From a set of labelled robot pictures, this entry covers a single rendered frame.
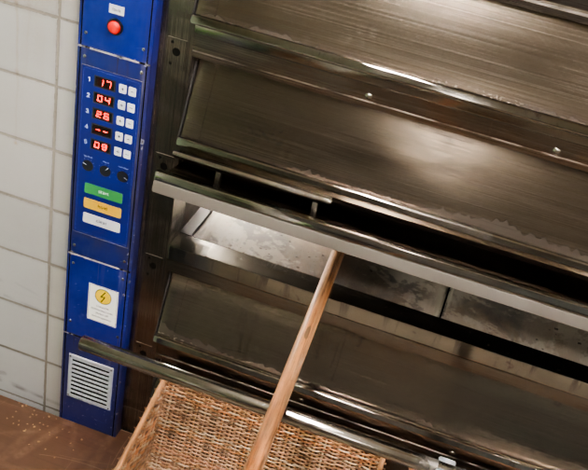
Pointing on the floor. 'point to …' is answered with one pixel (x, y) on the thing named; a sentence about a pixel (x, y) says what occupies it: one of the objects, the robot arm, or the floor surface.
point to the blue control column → (97, 11)
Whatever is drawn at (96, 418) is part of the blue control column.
